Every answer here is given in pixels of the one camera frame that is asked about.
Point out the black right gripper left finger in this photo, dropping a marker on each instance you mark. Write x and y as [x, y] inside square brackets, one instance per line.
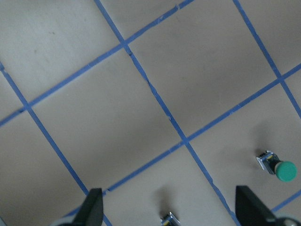
[91, 211]

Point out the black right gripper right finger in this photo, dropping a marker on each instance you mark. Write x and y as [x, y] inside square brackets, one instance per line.
[251, 211]

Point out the yellow push button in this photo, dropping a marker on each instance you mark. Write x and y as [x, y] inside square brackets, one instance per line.
[170, 220]

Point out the green push button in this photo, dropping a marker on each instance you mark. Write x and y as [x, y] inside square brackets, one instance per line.
[285, 171]

